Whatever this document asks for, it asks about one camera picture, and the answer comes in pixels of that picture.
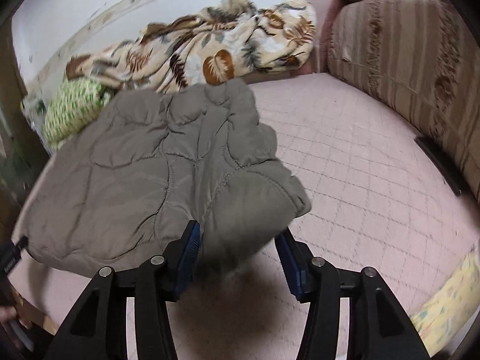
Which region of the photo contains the leaf print blanket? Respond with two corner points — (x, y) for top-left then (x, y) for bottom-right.
(65, 0), (317, 94)

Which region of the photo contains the pale tube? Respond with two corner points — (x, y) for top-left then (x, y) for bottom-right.
(9, 320), (35, 350)

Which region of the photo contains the grey padded jacket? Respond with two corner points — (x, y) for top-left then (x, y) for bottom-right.
(13, 80), (312, 276)

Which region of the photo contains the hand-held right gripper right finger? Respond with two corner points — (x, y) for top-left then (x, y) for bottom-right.
(275, 229), (432, 360)

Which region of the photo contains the yellow patterned cloth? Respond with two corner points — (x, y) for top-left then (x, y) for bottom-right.
(410, 247), (480, 359)

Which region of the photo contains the green patterned pillow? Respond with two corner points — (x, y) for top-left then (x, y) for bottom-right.
(42, 77), (113, 151)

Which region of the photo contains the wooden bed frame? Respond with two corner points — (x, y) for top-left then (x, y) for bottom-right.
(15, 295), (59, 337)

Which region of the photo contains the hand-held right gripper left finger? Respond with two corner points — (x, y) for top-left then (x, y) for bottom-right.
(44, 220), (201, 360)

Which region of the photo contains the wooden wardrobe with glass door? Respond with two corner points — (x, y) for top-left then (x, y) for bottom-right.
(0, 26), (49, 211)

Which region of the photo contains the shiny patterned sheet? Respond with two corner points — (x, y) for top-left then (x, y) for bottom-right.
(20, 95), (51, 133)

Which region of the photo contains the striped sofa cushion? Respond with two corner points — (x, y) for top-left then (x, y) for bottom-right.
(326, 0), (480, 199)

